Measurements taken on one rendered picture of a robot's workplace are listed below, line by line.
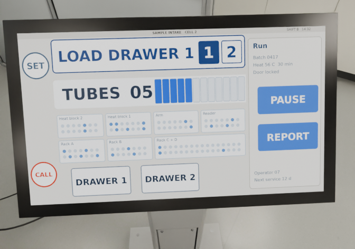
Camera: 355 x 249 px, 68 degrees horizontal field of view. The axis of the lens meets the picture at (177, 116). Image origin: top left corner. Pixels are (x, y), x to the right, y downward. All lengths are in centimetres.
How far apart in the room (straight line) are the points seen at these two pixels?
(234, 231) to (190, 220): 75
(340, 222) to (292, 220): 25
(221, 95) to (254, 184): 16
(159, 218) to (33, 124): 43
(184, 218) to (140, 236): 71
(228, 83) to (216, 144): 10
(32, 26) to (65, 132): 17
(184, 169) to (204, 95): 12
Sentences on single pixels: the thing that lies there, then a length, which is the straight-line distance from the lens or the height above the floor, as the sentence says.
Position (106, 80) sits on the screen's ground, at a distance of 43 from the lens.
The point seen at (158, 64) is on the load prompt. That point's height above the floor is 114.
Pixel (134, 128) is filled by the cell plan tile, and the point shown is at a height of 107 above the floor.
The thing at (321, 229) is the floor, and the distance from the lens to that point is 166.
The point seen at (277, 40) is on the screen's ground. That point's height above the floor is 117.
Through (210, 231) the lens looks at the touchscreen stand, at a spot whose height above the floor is 3.
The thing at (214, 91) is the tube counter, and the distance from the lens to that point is 42.
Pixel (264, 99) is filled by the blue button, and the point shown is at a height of 110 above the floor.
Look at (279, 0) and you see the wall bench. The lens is 244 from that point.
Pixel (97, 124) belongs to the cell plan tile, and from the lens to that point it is 43.
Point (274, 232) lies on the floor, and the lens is 156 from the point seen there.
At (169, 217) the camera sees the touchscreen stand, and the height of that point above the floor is 69.
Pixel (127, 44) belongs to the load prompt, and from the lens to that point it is 43.
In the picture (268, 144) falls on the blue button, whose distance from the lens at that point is 45.
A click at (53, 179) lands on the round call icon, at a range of 47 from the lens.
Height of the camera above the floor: 137
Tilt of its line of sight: 45 degrees down
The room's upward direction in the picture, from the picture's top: straight up
